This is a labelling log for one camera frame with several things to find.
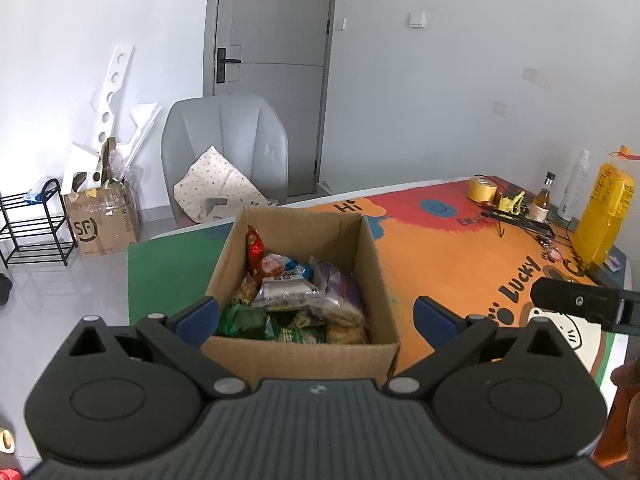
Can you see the bright green snack packet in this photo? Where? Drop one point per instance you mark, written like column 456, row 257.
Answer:
column 240, row 321

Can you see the large orange juice bottle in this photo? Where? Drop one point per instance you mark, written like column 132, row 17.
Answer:
column 602, row 215

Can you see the black shoe rack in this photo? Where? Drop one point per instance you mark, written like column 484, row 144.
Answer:
column 35, row 240

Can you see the small glass bottle brown liquid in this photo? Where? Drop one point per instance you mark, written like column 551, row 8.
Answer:
column 542, row 200

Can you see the green white cracker packet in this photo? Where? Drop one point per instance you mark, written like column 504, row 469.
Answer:
column 300, row 332

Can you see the white wall switch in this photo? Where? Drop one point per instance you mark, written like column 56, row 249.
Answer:
column 417, row 19

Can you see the black white label snack packet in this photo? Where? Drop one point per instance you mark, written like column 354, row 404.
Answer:
column 285, row 292

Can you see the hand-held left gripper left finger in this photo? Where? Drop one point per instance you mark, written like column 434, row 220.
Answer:
column 197, row 320

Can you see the clear plastic bottle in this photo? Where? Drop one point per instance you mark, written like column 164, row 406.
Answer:
column 574, row 190

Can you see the black folding stand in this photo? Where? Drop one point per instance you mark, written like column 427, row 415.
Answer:
column 520, row 222

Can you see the red snack packet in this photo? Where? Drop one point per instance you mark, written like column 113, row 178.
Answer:
column 254, row 255

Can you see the crumpled yellow green wrapper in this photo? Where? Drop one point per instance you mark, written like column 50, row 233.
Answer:
column 512, row 202

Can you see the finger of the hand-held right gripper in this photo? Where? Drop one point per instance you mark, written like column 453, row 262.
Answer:
column 575, row 301

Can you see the grey door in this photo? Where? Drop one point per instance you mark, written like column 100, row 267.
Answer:
column 275, row 60

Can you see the grey padded chair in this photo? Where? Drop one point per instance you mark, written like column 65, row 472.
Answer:
column 225, row 130

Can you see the person's right hand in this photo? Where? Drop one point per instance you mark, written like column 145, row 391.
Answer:
column 627, row 377

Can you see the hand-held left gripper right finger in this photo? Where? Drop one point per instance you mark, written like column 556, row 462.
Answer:
column 437, row 322

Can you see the small pink trinket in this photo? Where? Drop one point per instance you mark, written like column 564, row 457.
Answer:
column 552, row 255

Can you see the tan tape roll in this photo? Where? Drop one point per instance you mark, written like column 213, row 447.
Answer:
column 6, row 440

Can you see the pink clear snack packet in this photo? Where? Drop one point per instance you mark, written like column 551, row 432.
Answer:
column 274, row 263

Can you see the orange round biscuit packet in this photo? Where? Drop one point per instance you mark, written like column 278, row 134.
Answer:
column 347, row 332

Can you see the blue snack packet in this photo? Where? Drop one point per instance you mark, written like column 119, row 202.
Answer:
column 297, row 271

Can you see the printed cardboard box with junk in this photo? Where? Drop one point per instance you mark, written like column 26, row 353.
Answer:
column 102, row 222

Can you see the brown cardboard box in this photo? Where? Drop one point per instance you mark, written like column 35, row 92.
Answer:
column 300, row 360

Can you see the purple snack packet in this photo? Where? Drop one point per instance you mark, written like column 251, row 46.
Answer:
column 336, row 285

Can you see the dotted white cushion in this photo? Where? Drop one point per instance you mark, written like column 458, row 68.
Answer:
column 215, row 187

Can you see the yellow tape roll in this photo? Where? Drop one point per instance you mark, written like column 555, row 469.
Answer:
column 481, row 190

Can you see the black shoe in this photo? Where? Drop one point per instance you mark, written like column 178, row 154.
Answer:
column 4, row 290

